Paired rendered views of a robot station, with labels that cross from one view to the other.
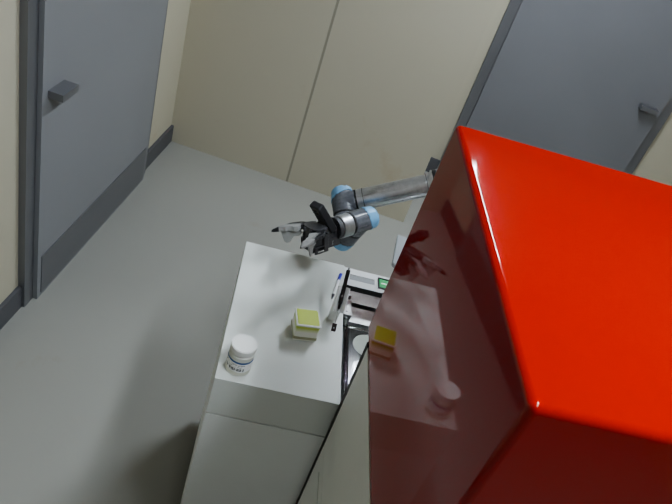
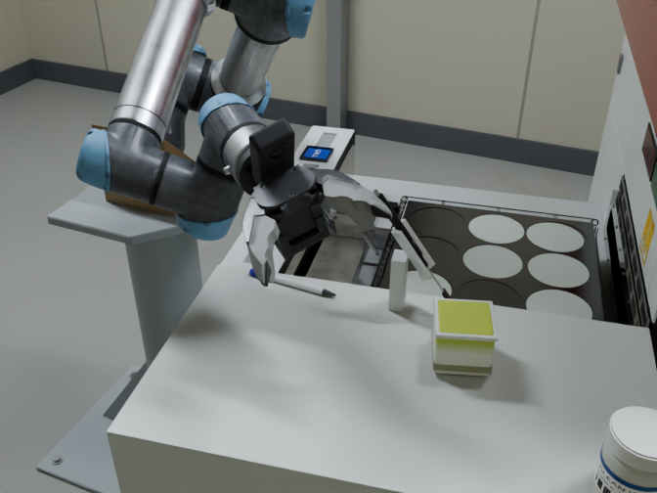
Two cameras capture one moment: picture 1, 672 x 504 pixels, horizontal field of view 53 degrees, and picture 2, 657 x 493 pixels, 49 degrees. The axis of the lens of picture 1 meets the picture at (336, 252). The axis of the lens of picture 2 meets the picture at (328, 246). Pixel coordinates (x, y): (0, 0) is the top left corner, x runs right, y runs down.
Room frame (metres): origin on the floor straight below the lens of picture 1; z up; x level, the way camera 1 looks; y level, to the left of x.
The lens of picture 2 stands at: (1.35, 0.73, 1.60)
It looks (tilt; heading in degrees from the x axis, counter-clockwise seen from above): 33 degrees down; 294
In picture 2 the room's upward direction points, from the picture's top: straight up
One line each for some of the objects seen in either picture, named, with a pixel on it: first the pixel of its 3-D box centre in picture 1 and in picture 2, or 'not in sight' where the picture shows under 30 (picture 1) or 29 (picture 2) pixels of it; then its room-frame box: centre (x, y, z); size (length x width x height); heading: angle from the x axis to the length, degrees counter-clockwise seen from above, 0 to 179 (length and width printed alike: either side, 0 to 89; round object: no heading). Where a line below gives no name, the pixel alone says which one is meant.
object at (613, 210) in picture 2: not in sight; (621, 276); (1.31, -0.38, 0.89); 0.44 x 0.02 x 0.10; 100
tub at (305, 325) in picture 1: (305, 325); (461, 337); (1.49, 0.01, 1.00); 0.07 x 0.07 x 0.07; 19
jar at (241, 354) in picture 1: (241, 355); (636, 464); (1.27, 0.15, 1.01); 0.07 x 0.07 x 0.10
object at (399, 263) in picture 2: (338, 306); (411, 268); (1.58, -0.06, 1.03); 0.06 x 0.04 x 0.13; 10
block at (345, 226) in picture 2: not in sight; (348, 225); (1.79, -0.34, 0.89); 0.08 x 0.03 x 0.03; 10
